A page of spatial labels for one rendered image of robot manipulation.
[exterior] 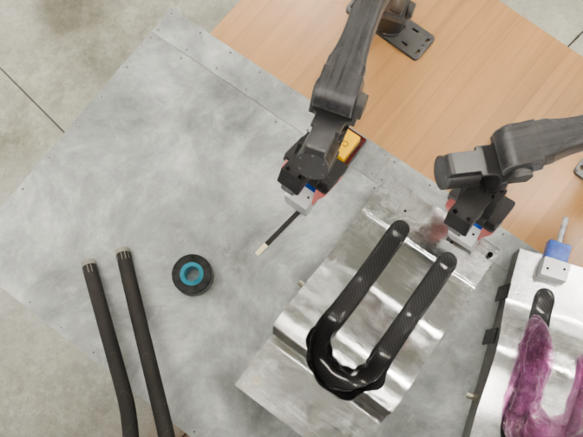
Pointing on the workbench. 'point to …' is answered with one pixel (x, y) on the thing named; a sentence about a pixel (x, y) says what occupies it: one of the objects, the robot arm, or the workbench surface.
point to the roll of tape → (187, 273)
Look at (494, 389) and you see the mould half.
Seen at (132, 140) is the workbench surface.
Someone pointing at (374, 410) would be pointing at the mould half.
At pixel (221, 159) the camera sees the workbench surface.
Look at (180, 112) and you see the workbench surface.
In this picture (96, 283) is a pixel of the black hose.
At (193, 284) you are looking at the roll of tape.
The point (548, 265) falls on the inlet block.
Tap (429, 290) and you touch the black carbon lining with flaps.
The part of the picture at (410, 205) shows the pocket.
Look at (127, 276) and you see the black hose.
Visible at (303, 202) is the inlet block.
